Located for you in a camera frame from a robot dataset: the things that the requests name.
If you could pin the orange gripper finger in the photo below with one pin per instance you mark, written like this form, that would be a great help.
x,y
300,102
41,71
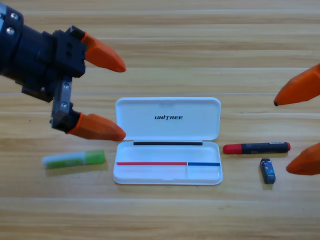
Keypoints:
x,y
97,127
300,88
306,162

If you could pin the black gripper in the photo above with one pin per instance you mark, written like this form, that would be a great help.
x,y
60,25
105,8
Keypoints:
x,y
32,57

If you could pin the green glue stick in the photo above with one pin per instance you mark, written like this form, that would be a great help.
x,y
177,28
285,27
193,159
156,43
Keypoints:
x,y
75,159

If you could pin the dark blue eraser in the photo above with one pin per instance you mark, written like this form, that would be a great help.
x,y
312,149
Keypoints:
x,y
268,171

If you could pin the red and black marker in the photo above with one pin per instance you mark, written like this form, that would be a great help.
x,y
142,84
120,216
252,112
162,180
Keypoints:
x,y
257,148

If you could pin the white Unitree pencil case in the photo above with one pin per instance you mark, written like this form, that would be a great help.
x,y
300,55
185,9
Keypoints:
x,y
167,127

